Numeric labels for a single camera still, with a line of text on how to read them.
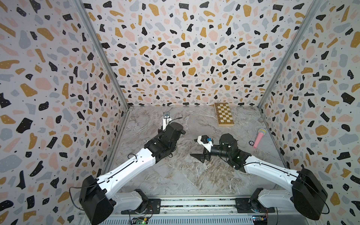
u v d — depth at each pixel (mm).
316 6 713
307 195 413
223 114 1137
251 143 999
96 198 373
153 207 735
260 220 715
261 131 1023
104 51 865
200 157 660
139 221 703
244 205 745
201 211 733
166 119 616
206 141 627
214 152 664
